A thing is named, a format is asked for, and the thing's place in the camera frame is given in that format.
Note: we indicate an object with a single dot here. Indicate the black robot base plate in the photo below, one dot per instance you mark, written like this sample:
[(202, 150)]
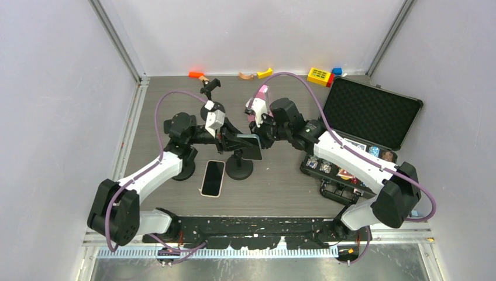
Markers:
[(254, 233)]

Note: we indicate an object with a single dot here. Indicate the smartphone with clear case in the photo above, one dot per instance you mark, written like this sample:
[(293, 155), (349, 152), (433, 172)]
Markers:
[(251, 149)]

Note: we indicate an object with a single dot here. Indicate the smartphone with cream case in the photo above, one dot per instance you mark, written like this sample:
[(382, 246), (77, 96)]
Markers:
[(213, 179)]

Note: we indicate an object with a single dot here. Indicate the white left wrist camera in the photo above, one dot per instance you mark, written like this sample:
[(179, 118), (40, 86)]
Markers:
[(215, 117)]

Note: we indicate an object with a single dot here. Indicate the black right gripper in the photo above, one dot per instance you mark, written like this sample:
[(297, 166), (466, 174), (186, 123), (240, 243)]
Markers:
[(265, 143)]

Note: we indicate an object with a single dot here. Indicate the black phone stand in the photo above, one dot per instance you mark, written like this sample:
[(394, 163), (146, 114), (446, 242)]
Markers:
[(237, 168), (208, 87), (187, 168)]

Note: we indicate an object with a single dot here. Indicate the pink wedge stand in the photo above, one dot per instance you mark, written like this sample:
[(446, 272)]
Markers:
[(264, 94)]

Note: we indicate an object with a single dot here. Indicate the orange wooden block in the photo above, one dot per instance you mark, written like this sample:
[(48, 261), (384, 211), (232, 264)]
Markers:
[(194, 74)]

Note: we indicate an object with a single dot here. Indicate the black foam-lined case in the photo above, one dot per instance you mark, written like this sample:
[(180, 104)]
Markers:
[(372, 119)]

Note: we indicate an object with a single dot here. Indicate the red toy brick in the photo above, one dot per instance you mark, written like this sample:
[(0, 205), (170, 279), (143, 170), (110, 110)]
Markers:
[(330, 80)]

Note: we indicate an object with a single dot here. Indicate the yellow arch block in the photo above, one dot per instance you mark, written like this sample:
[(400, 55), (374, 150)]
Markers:
[(264, 74)]

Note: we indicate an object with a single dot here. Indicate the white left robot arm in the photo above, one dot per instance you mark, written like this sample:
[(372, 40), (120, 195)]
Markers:
[(115, 211)]

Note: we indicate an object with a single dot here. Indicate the red triangle game piece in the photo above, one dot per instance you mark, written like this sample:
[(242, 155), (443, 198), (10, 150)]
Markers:
[(342, 173)]

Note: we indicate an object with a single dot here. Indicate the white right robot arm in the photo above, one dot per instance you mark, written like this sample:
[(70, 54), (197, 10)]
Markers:
[(396, 187)]

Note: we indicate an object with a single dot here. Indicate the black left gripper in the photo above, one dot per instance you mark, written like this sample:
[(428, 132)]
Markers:
[(226, 138)]

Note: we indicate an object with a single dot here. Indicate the tan arch block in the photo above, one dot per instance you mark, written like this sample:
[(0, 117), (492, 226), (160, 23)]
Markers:
[(248, 77)]

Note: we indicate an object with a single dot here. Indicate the blue toy brick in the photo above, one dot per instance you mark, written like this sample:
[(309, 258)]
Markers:
[(337, 71)]

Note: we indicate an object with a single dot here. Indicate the yellow toy brick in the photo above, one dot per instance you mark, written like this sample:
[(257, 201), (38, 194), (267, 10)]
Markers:
[(318, 76)]

